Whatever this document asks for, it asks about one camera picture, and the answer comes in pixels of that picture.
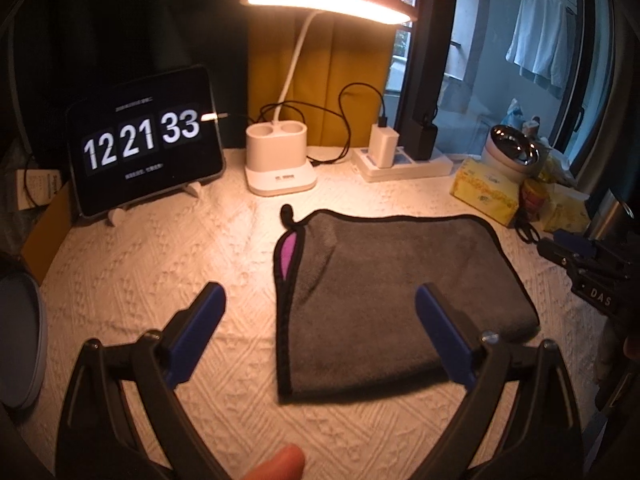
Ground hanging white shirt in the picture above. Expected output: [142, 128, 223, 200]
[504, 0, 570, 99]

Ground yellow red can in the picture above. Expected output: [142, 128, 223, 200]
[520, 178, 549, 220]

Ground tablet clock display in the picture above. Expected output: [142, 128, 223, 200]
[70, 65, 226, 219]

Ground mustard yellow curtain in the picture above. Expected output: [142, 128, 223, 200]
[247, 8, 396, 148]

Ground pink and grey towel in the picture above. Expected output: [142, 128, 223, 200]
[273, 205, 540, 402]

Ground cardboard box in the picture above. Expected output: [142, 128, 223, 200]
[20, 182, 78, 285]

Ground white USB charger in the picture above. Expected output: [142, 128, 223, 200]
[368, 124, 399, 169]

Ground stainless steel tumbler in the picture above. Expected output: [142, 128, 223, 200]
[585, 190, 634, 242]

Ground black charger cable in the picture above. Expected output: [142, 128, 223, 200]
[254, 81, 388, 166]

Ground yellow soft tissue pack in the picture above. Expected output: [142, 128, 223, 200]
[540, 183, 590, 234]

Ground black handled scissors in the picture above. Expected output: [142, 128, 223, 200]
[513, 212, 540, 245]

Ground white power strip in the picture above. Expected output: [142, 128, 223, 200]
[352, 146, 454, 182]

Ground operator thumb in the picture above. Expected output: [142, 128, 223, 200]
[243, 444, 306, 480]

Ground white textured table cloth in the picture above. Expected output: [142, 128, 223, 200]
[19, 146, 609, 478]

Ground black power adapter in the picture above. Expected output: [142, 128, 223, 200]
[402, 120, 438, 160]

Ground yellow tissue box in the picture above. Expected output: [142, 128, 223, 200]
[450, 158, 520, 226]

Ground white desk lamp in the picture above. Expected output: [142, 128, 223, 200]
[240, 0, 419, 198]

